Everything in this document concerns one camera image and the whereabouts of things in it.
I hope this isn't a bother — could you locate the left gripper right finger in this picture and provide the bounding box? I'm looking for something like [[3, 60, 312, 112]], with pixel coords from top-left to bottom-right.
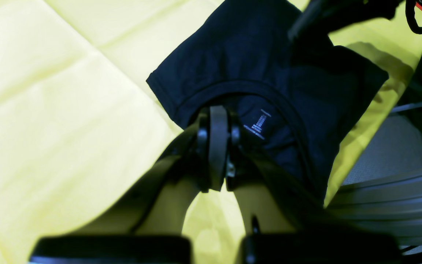
[[218, 106, 402, 264]]

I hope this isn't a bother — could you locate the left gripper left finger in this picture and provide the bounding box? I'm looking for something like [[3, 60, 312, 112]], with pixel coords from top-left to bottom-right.
[[30, 106, 218, 264]]

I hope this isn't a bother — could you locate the dark navy T-shirt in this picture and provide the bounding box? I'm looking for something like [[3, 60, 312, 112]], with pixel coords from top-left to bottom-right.
[[146, 0, 389, 204]]

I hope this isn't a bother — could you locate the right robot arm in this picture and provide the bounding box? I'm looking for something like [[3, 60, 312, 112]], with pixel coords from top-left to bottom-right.
[[288, 0, 422, 41]]

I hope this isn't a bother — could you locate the yellow table cloth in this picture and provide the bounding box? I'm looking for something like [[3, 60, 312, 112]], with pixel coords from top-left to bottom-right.
[[0, 0, 422, 264]]

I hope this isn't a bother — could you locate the grey aluminium frame rail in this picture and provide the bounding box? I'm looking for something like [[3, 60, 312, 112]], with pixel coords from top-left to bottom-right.
[[327, 168, 422, 245]]

